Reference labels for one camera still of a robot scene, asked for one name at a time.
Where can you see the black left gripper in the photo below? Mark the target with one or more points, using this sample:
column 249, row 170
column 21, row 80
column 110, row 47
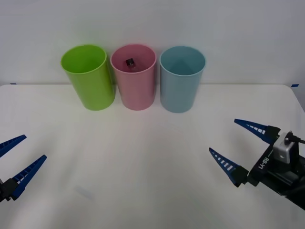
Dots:
column 1, row 190

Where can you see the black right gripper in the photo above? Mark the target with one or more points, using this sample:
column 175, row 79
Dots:
column 264, row 170

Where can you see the small clear bottle black cap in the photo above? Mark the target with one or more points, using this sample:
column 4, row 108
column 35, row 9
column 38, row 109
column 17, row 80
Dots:
column 130, row 63

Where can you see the pale blue plastic bin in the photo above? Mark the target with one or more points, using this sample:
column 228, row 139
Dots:
column 178, row 93

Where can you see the yellow-green plastic bin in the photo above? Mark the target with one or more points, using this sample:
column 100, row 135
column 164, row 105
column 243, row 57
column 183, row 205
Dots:
column 94, row 86

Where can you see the pink plastic bin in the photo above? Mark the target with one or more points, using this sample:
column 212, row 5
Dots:
column 137, row 90

